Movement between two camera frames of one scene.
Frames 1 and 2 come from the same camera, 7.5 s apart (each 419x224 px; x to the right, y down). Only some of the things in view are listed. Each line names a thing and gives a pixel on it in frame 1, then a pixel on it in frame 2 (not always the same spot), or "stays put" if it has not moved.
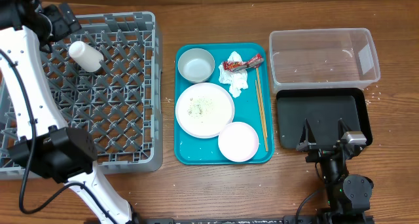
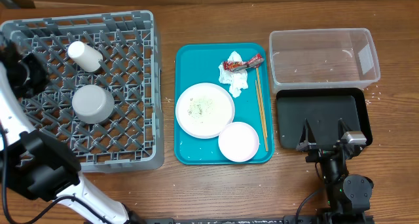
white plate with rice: (203, 109) stays put
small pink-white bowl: (237, 141) stays put
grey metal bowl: (196, 65) to (92, 103)
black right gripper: (319, 151) stays put
